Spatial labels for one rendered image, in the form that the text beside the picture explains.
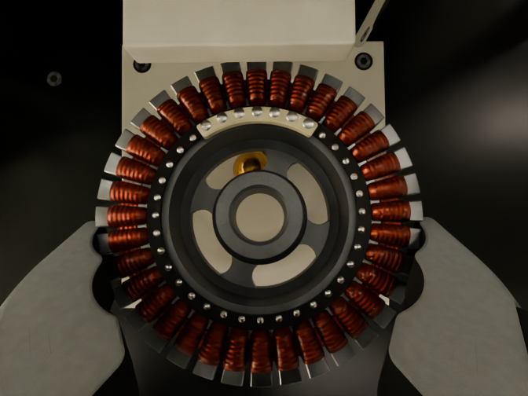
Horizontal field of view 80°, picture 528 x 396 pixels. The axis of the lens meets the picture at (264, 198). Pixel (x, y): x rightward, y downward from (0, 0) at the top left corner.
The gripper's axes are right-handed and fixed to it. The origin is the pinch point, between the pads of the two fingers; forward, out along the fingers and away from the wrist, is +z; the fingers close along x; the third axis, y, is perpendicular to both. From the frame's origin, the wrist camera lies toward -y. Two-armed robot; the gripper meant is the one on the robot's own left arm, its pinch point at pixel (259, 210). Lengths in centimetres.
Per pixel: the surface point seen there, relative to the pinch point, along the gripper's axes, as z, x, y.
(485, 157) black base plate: 6.9, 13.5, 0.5
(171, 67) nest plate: 8.5, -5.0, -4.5
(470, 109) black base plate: 8.3, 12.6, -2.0
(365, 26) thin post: 7.2, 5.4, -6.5
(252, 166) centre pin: 3.1, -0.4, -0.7
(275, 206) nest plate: 4.5, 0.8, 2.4
